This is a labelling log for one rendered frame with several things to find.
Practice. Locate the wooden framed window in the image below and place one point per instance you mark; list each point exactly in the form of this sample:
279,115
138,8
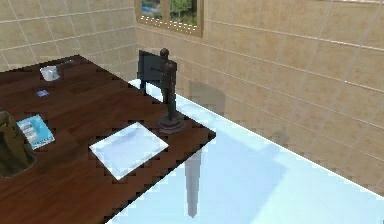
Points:
170,15

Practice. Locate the blue book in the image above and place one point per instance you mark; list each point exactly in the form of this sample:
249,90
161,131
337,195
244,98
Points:
36,131

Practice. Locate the white square plate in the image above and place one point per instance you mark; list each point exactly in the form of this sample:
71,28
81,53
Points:
128,150

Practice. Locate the small blue card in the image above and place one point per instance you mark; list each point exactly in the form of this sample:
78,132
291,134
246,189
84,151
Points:
42,93

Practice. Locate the black chair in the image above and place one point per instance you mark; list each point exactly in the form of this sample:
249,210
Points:
150,68

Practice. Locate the dark brown figure statue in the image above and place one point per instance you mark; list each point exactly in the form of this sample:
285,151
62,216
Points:
169,86

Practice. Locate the dark brown wooden table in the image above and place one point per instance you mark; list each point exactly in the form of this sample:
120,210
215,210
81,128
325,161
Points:
83,110

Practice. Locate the olive brown paper bag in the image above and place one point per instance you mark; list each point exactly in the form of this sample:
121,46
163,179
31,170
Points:
13,146

